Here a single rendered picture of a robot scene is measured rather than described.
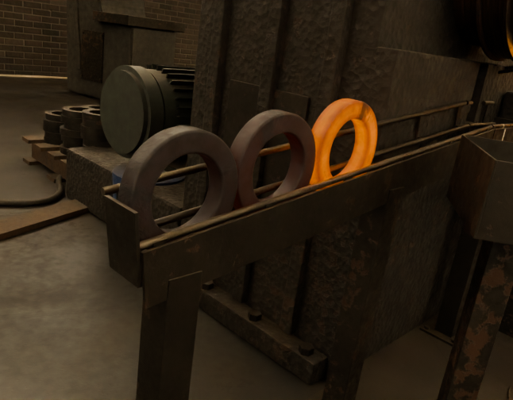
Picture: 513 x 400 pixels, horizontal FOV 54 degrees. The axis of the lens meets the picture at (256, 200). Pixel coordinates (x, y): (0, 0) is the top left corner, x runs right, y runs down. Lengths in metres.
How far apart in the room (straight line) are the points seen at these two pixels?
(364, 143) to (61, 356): 0.95
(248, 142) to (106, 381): 0.82
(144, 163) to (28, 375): 0.88
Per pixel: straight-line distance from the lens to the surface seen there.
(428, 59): 1.32
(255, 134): 0.77
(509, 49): 1.49
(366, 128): 1.00
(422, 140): 1.31
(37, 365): 1.46
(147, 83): 2.08
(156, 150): 0.66
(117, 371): 1.42
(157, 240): 0.68
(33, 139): 3.15
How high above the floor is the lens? 0.86
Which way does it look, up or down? 18 degrees down
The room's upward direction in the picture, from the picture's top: 8 degrees clockwise
